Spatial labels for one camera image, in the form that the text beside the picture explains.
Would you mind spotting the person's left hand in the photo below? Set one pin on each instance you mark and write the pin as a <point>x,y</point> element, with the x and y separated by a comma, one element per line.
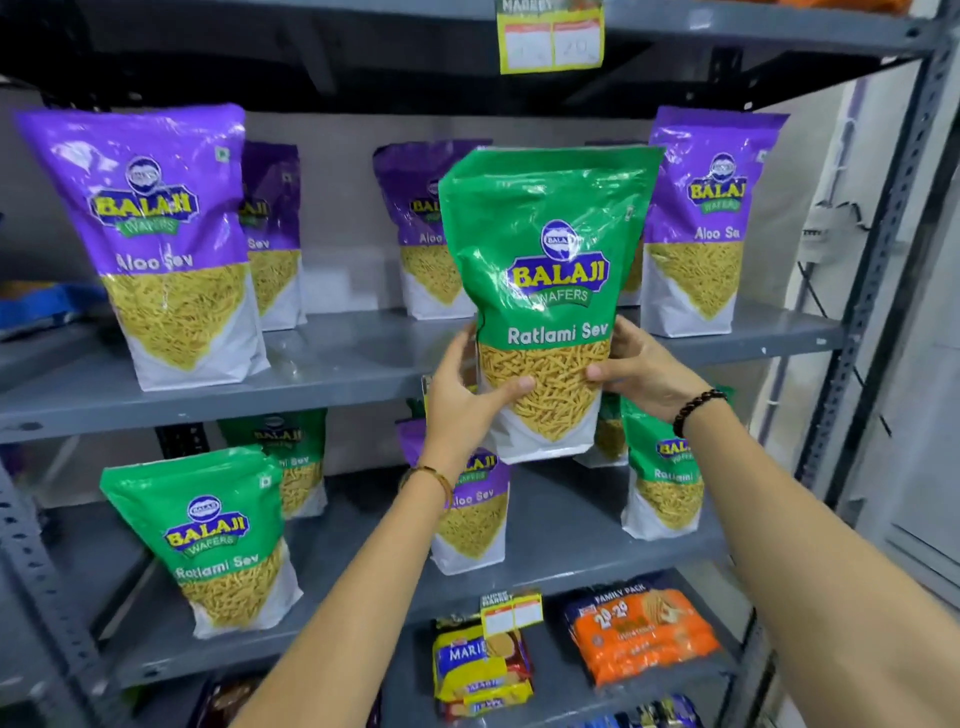
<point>450,409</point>

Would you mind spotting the person's right hand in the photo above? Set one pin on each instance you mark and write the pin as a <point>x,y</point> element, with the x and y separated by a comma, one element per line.
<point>652,382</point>

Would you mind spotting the person's right thumb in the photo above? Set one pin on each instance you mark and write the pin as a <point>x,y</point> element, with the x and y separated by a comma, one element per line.
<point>611,373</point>

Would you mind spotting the person's left thumb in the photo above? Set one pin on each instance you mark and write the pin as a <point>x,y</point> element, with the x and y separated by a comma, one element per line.
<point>508,391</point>

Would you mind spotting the green snack packet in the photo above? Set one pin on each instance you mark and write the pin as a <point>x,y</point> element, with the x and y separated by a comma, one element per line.
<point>664,480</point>
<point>609,435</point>
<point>547,247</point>
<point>217,540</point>
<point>300,465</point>

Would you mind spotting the person's left forearm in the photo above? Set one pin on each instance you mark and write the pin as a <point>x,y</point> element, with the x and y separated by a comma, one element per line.
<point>352,600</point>

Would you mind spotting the person's right forearm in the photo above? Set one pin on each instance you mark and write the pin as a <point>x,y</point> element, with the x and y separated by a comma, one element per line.
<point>810,562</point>

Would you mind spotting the grey metal shelving rack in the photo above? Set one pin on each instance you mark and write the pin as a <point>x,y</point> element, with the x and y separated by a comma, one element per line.
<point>360,360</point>

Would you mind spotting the small yellow price label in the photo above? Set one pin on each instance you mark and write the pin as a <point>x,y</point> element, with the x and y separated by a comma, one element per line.
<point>511,613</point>

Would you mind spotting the orange biscuit family pack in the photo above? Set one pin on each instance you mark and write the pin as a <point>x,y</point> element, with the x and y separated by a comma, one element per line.
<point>645,637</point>

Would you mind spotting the yellow blue biscuit pack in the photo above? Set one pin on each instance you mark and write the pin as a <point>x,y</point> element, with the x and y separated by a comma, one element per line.
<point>480,667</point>

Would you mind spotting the large yellow price label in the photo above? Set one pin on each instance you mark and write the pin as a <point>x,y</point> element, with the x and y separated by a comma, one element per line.
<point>551,37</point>

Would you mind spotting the blue biscuit packet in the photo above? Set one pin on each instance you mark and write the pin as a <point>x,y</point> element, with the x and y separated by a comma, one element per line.
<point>660,712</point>

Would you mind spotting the dark brown packet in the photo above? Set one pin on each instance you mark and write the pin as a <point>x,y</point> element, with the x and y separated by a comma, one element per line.
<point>229,701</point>

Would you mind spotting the blue snack packet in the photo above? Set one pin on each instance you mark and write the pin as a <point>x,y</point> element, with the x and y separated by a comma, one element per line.
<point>45,304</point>

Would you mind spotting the white electrical wall box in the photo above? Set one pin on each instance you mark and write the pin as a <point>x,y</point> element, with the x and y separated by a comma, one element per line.
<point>827,223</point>

